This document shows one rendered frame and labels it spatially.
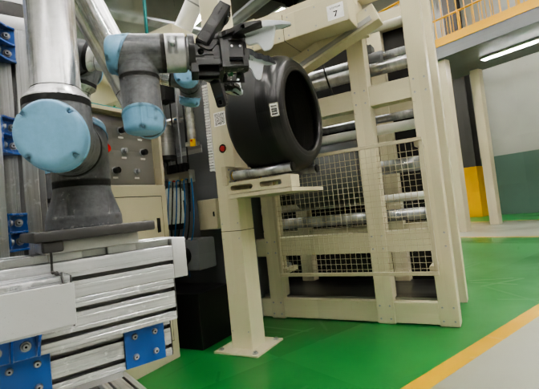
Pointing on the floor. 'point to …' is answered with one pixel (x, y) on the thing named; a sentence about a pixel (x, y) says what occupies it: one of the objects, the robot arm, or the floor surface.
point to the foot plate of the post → (249, 350)
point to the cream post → (234, 215)
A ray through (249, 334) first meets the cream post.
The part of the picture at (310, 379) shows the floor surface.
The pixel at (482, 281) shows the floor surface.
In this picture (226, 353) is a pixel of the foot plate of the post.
